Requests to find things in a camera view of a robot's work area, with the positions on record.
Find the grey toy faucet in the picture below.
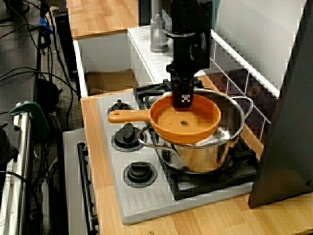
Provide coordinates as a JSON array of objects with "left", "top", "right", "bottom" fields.
[{"left": 149, "top": 0, "right": 174, "bottom": 53}]

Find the aluminium frame rail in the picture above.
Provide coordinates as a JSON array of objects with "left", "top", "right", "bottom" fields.
[{"left": 0, "top": 104, "right": 34, "bottom": 235}]

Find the blue tape piece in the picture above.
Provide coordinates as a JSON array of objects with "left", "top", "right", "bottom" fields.
[{"left": 40, "top": 17, "right": 53, "bottom": 35}]

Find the dark tiled backsplash panel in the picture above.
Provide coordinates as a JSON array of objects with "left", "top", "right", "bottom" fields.
[{"left": 202, "top": 29, "right": 281, "bottom": 147}]

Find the black stove knob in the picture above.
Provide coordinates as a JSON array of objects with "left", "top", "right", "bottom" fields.
[
  {"left": 107, "top": 99, "right": 135, "bottom": 116},
  {"left": 123, "top": 161, "right": 158, "bottom": 188},
  {"left": 111, "top": 122, "right": 149, "bottom": 153}
]

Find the black upright post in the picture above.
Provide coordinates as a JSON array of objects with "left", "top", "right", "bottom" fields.
[{"left": 53, "top": 7, "right": 79, "bottom": 81}]

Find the black oven door handle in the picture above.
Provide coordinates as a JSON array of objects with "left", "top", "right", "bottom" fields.
[{"left": 77, "top": 141, "right": 98, "bottom": 233}]

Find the white oven cabinet front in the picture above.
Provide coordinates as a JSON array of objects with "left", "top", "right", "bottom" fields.
[{"left": 62, "top": 128, "right": 98, "bottom": 235}]

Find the black burner grate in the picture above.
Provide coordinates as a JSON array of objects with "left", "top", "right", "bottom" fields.
[
  {"left": 156, "top": 136, "right": 260, "bottom": 201},
  {"left": 133, "top": 78, "right": 203, "bottom": 110}
]

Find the dark slanted panel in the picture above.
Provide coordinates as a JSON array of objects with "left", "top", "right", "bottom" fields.
[{"left": 248, "top": 0, "right": 313, "bottom": 209}]

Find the wooden side countertop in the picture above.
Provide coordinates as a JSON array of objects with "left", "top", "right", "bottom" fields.
[{"left": 66, "top": 0, "right": 139, "bottom": 40}]

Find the grey toy stove panel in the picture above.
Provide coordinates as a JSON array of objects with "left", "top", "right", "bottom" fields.
[{"left": 95, "top": 80, "right": 260, "bottom": 225}]

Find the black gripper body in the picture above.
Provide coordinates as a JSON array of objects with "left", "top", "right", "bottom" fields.
[{"left": 166, "top": 31, "right": 211, "bottom": 81}]

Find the orange toy frying pan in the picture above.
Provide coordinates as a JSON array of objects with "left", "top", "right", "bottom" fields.
[{"left": 107, "top": 94, "right": 222, "bottom": 145}]

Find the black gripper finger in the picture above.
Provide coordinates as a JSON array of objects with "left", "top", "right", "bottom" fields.
[{"left": 172, "top": 80, "right": 194, "bottom": 109}]

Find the stainless steel pot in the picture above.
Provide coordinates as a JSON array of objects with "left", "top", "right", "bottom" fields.
[{"left": 136, "top": 88, "right": 255, "bottom": 174}]

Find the green clamp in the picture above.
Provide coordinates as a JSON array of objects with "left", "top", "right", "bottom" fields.
[{"left": 9, "top": 101, "right": 51, "bottom": 141}]

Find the black equipment base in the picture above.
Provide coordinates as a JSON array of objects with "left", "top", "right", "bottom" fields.
[{"left": 0, "top": 122, "right": 19, "bottom": 169}]

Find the wooden stove countertop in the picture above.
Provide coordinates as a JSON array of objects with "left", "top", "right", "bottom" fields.
[{"left": 80, "top": 73, "right": 313, "bottom": 235}]

